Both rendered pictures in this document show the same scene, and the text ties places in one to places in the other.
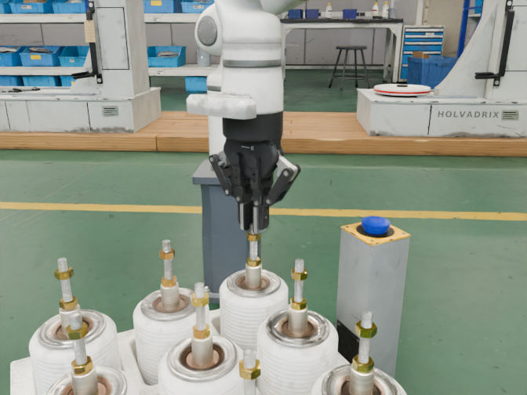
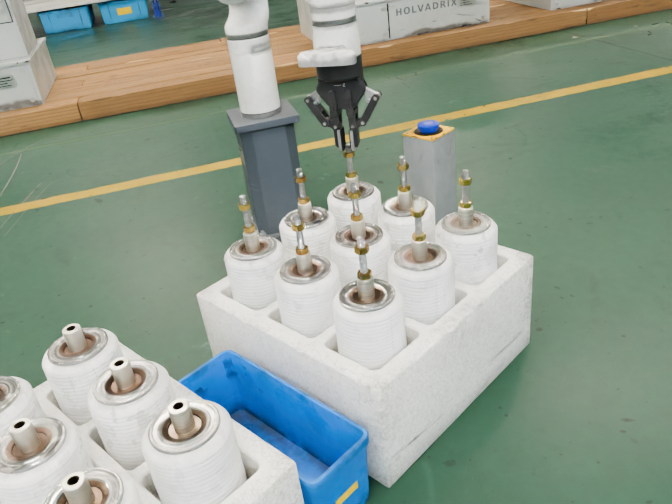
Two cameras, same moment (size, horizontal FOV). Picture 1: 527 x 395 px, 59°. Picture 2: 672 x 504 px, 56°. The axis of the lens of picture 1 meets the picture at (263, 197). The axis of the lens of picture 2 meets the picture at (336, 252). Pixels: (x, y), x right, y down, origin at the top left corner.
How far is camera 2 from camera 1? 55 cm
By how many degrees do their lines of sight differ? 18
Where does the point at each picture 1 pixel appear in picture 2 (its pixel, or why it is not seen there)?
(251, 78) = (342, 33)
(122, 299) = (185, 264)
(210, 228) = (258, 173)
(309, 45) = not seen: outside the picture
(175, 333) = (323, 233)
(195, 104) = (308, 60)
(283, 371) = (407, 233)
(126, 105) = (24, 70)
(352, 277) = (419, 171)
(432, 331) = not seen: hidden behind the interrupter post
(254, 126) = (348, 68)
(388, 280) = (445, 165)
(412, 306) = not seen: hidden behind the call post
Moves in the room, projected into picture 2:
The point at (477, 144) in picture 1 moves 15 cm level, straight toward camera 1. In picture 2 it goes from (442, 39) to (444, 46)
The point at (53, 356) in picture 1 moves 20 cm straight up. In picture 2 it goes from (257, 264) to (231, 138)
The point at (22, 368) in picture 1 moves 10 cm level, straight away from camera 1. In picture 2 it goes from (210, 294) to (171, 278)
